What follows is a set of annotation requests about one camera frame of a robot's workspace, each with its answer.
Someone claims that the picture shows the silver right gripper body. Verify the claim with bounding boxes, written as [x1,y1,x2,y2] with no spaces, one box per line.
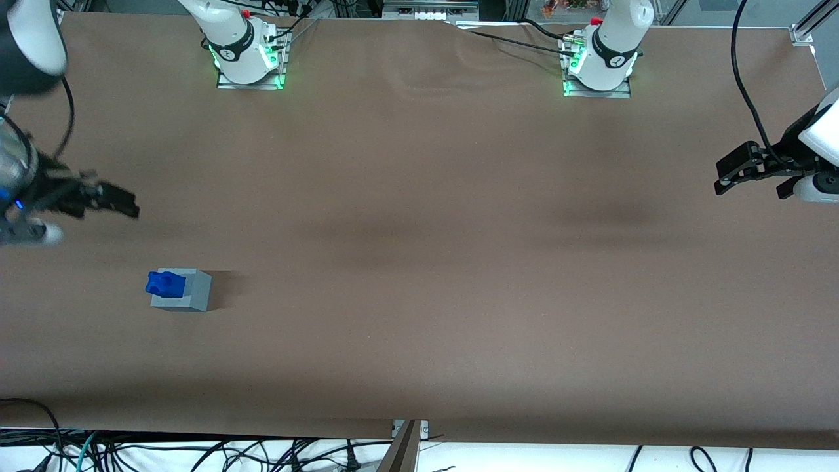
[0,118,41,221]

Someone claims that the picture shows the blue plastic part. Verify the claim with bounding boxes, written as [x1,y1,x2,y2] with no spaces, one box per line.
[145,270,187,300]

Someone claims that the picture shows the gray block base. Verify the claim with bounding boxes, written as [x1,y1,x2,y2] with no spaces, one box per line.
[150,268,213,313]

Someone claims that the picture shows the white power strip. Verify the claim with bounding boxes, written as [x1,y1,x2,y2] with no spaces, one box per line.
[381,0,480,22]

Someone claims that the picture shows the aluminium profile beam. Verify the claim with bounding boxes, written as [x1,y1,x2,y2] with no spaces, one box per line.
[375,420,421,472]

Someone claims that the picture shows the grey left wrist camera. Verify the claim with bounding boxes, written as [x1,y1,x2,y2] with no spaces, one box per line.
[792,170,839,205]

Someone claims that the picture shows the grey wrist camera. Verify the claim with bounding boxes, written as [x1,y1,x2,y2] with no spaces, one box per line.
[0,220,64,248]
[792,170,839,205]

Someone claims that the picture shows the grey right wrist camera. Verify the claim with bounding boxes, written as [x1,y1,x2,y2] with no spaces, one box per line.
[0,220,64,248]

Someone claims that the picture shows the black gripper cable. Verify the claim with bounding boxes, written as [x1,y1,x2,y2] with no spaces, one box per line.
[51,76,77,161]

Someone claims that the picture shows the long black camera cable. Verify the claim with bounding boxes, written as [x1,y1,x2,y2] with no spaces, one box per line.
[730,0,787,166]

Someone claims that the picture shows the teal cable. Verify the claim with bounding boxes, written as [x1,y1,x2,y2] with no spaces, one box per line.
[73,431,100,472]

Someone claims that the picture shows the small metal table bracket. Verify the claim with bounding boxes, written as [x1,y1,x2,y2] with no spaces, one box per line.
[391,420,429,441]

